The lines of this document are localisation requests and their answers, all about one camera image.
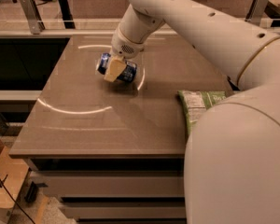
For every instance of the grey drawer cabinet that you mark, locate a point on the grey drawer cabinet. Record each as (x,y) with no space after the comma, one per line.
(115,191)

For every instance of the metal bracket post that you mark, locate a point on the metal bracket post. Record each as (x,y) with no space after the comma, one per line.
(35,23)
(256,12)

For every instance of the cardboard box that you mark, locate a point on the cardboard box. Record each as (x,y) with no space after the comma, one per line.
(12,176)

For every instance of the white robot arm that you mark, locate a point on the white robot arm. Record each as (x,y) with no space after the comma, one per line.
(232,158)

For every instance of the left metal bracket post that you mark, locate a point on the left metal bracket post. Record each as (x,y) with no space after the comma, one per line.
(35,23)

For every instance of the blue pepsi can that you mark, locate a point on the blue pepsi can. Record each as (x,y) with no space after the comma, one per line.
(129,73)

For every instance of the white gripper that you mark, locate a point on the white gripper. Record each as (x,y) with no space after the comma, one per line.
(123,47)

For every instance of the right metal bracket post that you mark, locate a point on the right metal bracket post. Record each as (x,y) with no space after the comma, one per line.
(256,12)

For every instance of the green chip bag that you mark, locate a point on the green chip bag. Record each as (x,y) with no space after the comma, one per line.
(196,103)

